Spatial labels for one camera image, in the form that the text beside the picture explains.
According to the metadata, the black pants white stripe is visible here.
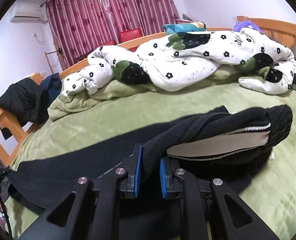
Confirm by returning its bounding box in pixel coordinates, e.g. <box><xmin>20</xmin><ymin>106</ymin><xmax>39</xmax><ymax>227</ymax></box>
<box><xmin>8</xmin><ymin>105</ymin><xmax>293</xmax><ymax>213</ymax></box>

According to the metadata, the green fleece bed blanket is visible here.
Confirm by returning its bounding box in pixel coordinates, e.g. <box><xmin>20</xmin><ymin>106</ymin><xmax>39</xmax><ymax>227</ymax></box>
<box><xmin>11</xmin><ymin>80</ymin><xmax>296</xmax><ymax>239</ymax></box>

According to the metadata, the black jacket on footboard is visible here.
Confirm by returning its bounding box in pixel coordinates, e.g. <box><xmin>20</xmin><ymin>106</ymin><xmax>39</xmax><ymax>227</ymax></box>
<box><xmin>0</xmin><ymin>77</ymin><xmax>49</xmax><ymax>127</ymax></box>

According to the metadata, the navy blue garment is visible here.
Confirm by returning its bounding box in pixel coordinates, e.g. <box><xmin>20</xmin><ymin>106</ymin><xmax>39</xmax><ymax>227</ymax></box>
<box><xmin>40</xmin><ymin>73</ymin><xmax>62</xmax><ymax>106</ymax></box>

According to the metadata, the wooden clothes rack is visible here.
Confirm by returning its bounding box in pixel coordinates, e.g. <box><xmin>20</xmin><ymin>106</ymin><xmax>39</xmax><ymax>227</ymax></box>
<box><xmin>44</xmin><ymin>47</ymin><xmax>64</xmax><ymax>74</ymax></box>

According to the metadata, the white floral quilt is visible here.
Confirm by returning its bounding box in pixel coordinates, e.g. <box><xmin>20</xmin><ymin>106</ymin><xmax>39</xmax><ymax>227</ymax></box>
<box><xmin>62</xmin><ymin>28</ymin><xmax>296</xmax><ymax>95</ymax></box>

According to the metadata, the red chair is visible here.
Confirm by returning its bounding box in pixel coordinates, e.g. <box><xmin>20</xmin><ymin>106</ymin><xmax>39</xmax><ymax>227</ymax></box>
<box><xmin>119</xmin><ymin>28</ymin><xmax>142</xmax><ymax>43</ymax></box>

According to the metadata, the purple plush item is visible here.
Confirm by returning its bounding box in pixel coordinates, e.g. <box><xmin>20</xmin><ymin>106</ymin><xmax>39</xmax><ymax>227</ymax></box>
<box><xmin>231</xmin><ymin>20</ymin><xmax>262</xmax><ymax>33</ymax></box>

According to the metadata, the red striped curtain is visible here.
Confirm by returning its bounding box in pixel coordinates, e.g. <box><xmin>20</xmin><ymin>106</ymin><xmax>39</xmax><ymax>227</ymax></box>
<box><xmin>45</xmin><ymin>0</ymin><xmax>179</xmax><ymax>69</ymax></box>

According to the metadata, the teal patterned pillow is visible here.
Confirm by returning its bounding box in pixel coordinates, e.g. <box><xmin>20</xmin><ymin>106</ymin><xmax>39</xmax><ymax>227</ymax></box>
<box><xmin>163</xmin><ymin>22</ymin><xmax>207</xmax><ymax>35</ymax></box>

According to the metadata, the white air conditioner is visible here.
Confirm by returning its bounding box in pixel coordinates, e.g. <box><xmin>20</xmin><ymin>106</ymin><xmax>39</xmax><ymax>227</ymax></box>
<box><xmin>10</xmin><ymin>3</ymin><xmax>48</xmax><ymax>24</ymax></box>

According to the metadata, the wooden bed frame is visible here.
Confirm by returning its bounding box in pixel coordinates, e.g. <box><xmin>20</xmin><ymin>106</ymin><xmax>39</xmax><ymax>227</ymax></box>
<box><xmin>0</xmin><ymin>16</ymin><xmax>296</xmax><ymax>166</ymax></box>

